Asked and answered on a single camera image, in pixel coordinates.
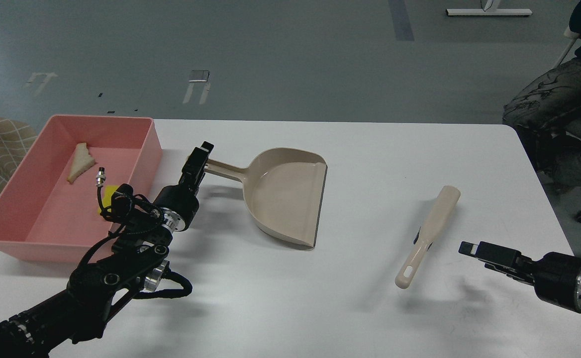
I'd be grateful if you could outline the white bread slice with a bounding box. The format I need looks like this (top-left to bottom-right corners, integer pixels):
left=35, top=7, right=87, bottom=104
left=66, top=142, right=97, bottom=184

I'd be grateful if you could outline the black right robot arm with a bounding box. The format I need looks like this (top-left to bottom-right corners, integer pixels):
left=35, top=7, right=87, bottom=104
left=458, top=242, right=581, bottom=313

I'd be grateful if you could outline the white stand base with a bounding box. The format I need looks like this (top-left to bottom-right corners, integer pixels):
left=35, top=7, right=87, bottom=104
left=446, top=8, right=533, bottom=17

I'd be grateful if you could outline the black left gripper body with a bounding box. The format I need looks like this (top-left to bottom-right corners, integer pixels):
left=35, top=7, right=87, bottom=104
left=153, top=181, right=199, bottom=231

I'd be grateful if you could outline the person in dark clothes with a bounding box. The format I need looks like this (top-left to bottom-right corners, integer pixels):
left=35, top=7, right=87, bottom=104
left=502, top=0, right=581, bottom=186

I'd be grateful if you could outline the yellow green sponge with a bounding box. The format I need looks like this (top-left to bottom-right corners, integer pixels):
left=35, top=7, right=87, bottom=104
left=97, top=185, right=119, bottom=215

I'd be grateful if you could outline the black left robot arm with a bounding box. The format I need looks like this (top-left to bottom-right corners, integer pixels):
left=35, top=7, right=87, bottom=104
left=0, top=141, right=214, bottom=358

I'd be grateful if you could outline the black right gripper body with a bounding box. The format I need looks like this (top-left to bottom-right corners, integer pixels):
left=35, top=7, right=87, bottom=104
left=521, top=252, right=581, bottom=313

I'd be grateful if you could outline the pink plastic bin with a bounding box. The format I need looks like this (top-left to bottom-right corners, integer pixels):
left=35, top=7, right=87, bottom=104
left=0, top=115, right=162, bottom=263

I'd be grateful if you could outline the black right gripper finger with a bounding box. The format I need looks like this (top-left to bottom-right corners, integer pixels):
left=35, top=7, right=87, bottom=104
left=484, top=263, right=535, bottom=287
left=459, top=242, right=534, bottom=271

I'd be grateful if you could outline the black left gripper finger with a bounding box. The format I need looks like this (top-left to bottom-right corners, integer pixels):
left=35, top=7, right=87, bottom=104
left=189, top=141, right=214, bottom=186
left=181, top=149, right=202, bottom=186

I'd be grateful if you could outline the beige plastic dustpan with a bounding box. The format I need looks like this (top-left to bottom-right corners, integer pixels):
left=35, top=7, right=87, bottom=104
left=203, top=148, right=328, bottom=249

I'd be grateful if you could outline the beige hand brush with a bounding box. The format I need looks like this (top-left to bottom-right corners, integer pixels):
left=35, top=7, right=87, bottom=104
left=394, top=185, right=461, bottom=289

